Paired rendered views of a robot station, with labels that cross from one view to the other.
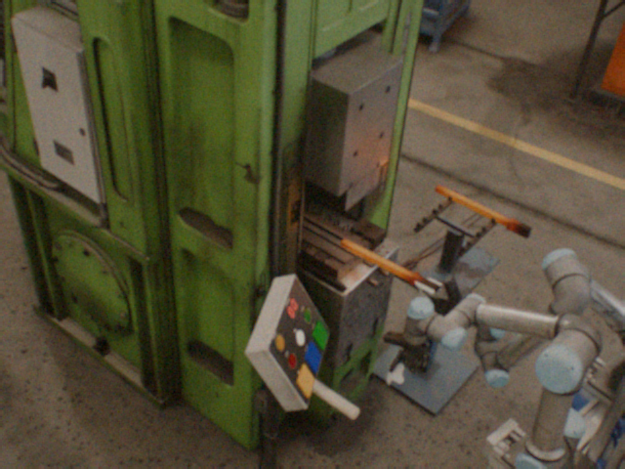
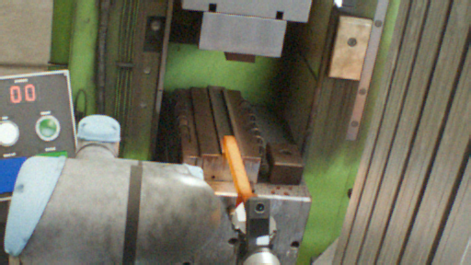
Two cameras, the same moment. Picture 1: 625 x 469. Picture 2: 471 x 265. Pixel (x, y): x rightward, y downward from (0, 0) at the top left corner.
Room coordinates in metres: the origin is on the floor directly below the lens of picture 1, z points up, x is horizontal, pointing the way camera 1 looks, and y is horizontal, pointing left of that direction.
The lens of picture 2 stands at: (1.05, -1.27, 1.86)
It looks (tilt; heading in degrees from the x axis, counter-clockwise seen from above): 27 degrees down; 47
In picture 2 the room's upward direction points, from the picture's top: 8 degrees clockwise
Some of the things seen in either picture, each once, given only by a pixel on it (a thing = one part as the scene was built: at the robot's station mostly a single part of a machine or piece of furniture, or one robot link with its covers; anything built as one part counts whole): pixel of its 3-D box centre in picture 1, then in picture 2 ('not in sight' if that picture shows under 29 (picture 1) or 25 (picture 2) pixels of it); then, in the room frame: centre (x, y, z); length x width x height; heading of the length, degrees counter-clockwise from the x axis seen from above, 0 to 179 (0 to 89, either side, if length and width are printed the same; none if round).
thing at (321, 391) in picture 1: (310, 383); not in sight; (1.87, -0.03, 0.62); 0.44 x 0.05 x 0.05; 55
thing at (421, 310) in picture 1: (420, 317); (97, 149); (1.69, -0.35, 1.23); 0.09 x 0.08 x 0.11; 52
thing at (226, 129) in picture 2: (314, 227); (224, 118); (2.35, 0.00, 0.99); 0.42 x 0.05 x 0.01; 55
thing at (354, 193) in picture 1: (316, 163); (232, 7); (2.33, 0.01, 1.32); 0.42 x 0.20 x 0.10; 55
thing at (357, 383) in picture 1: (307, 347); not in sight; (2.38, -0.01, 0.23); 0.55 x 0.37 x 0.47; 55
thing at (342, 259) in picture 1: (311, 236); (212, 129); (2.33, 0.01, 0.96); 0.42 x 0.20 x 0.09; 55
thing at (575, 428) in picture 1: (562, 431); not in sight; (1.48, -0.82, 0.98); 0.13 x 0.12 x 0.14; 142
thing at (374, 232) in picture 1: (367, 234); (282, 163); (2.39, -0.21, 0.95); 0.12 x 0.08 x 0.06; 55
